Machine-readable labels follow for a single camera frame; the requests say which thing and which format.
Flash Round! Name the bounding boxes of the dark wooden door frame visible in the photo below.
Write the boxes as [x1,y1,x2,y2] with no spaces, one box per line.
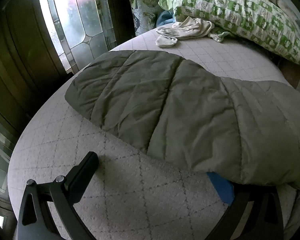
[0,0,73,135]

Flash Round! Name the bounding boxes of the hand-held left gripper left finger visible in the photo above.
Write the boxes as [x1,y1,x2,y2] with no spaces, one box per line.
[14,151,99,240]

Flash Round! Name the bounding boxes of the brown and beige cushion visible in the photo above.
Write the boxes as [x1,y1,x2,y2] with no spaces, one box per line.
[277,60,300,93]

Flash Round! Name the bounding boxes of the white leaf print pillow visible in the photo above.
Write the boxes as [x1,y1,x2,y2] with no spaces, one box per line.
[126,0,163,37]

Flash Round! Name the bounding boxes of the small green printed cloth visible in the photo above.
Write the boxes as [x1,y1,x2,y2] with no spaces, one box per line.
[209,31,232,43]

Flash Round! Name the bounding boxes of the blue cloth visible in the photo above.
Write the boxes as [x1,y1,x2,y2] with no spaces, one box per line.
[156,10,176,28]

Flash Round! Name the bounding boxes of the olive quilted puffer jacket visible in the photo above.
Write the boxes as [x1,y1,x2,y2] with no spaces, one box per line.
[64,50,300,193]

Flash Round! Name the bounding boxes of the green white patterned pillow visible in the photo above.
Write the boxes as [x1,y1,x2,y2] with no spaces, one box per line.
[158,0,300,65]

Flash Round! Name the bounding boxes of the white crumpled garment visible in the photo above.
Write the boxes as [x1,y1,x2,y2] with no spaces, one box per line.
[156,16,215,48]

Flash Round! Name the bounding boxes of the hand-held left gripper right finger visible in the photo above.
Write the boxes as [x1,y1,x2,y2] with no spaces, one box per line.
[206,172,285,240]

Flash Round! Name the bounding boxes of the stained glass window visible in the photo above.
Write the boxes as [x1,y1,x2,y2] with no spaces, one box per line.
[36,0,115,73]

